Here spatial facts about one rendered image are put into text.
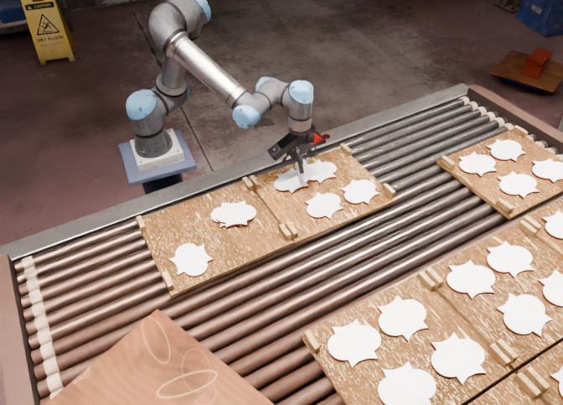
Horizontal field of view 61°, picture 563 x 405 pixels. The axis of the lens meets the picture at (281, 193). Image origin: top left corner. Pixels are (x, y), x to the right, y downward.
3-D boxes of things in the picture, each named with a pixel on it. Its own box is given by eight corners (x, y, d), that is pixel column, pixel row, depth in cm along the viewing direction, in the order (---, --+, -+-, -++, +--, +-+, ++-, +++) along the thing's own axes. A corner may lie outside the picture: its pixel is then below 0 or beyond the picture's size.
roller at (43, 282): (23, 290, 147) (16, 281, 143) (480, 111, 216) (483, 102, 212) (25, 302, 144) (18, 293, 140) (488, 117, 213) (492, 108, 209)
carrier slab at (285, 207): (248, 182, 176) (248, 179, 175) (341, 149, 190) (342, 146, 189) (295, 245, 153) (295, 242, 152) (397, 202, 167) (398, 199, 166)
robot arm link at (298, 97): (296, 75, 152) (319, 83, 149) (294, 106, 159) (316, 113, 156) (282, 85, 147) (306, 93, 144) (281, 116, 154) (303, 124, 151)
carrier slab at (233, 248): (136, 223, 161) (135, 220, 160) (245, 183, 176) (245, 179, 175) (172, 298, 139) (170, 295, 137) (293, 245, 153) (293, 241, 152)
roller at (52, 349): (35, 355, 131) (28, 346, 127) (525, 140, 200) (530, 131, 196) (38, 371, 128) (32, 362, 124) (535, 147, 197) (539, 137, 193)
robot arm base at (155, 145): (131, 143, 197) (123, 123, 190) (165, 131, 202) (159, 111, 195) (142, 163, 187) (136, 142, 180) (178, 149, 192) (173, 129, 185)
